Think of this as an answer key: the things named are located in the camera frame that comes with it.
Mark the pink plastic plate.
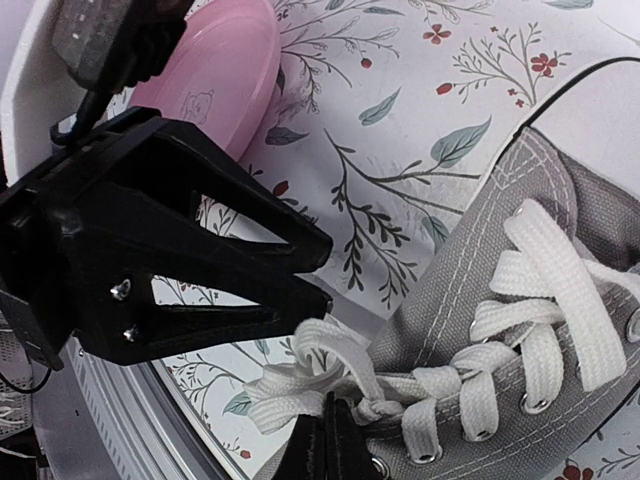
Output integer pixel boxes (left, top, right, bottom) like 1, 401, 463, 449
129, 0, 281, 161

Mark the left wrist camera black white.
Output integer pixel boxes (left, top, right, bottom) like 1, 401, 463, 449
0, 0, 191, 186

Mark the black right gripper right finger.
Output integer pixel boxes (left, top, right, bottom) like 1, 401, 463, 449
328, 400, 382, 480

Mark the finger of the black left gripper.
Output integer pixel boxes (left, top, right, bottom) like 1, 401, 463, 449
74, 274, 332, 366
55, 108, 333, 291

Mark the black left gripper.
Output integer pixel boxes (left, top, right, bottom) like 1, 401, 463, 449
0, 170, 91, 371

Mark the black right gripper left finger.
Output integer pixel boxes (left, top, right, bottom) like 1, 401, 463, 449
276, 415, 326, 480

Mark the aluminium front rail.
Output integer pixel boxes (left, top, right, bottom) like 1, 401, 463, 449
30, 340, 230, 479

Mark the floral patterned table mat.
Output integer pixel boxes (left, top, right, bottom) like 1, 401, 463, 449
163, 1, 639, 479

